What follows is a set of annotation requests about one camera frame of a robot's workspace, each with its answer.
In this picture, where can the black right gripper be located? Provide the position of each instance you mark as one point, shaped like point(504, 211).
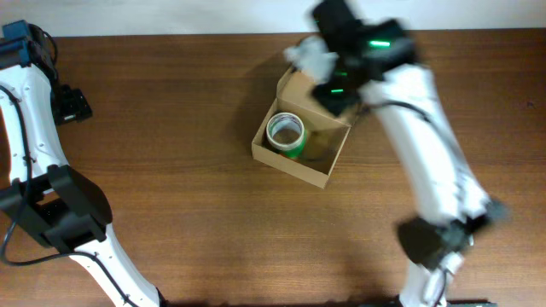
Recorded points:
point(327, 93)

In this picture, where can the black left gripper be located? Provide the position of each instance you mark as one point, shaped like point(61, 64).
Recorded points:
point(76, 106)

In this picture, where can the brown cardboard box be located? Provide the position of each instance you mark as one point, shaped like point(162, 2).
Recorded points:
point(325, 133)

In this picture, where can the cream masking tape roll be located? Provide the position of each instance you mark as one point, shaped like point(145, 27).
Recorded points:
point(284, 121)

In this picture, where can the green tape roll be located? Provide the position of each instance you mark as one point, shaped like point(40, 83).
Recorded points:
point(296, 149)

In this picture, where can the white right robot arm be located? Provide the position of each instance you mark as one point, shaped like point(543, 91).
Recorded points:
point(377, 68)

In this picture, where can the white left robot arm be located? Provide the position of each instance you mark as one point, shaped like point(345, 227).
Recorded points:
point(53, 203)

